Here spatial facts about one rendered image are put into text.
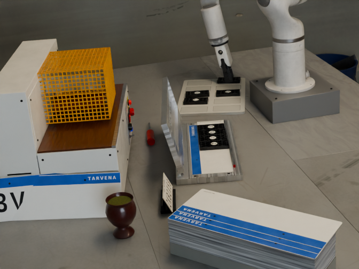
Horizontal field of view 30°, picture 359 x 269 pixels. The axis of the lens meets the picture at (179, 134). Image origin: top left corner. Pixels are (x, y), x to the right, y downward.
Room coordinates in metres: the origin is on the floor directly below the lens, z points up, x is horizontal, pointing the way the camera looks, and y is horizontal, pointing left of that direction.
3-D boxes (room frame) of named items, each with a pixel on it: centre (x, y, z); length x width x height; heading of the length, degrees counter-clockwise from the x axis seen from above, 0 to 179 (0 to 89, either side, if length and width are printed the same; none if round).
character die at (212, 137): (2.12, -0.11, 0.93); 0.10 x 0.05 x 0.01; 89
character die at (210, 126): (2.22, -0.12, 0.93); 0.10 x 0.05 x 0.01; 89
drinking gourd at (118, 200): (1.59, 0.18, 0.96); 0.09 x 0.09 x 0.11
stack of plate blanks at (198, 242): (1.42, -0.15, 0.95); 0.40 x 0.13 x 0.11; 55
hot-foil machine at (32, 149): (2.13, 0.38, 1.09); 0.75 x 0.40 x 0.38; 179
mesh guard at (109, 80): (2.04, 0.31, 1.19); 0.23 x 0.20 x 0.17; 179
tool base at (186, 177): (2.07, -0.09, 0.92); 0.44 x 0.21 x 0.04; 179
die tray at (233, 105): (2.61, -0.15, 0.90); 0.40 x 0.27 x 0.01; 173
